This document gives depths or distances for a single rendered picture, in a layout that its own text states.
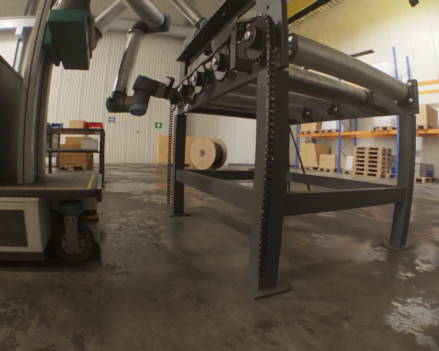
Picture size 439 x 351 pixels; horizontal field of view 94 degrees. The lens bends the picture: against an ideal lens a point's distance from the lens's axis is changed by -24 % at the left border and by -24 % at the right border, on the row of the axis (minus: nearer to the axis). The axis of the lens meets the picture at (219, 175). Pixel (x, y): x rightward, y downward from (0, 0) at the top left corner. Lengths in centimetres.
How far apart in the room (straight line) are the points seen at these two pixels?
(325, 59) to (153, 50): 1147
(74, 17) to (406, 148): 167
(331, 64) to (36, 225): 124
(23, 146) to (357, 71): 142
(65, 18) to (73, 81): 1074
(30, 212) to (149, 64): 1125
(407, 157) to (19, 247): 183
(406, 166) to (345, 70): 68
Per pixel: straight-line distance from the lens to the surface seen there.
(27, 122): 121
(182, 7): 183
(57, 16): 115
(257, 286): 92
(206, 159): 791
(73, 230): 109
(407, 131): 156
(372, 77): 127
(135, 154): 1136
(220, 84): 128
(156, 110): 1161
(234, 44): 102
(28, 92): 123
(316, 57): 101
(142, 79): 143
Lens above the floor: 45
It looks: 4 degrees down
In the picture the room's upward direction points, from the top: 2 degrees clockwise
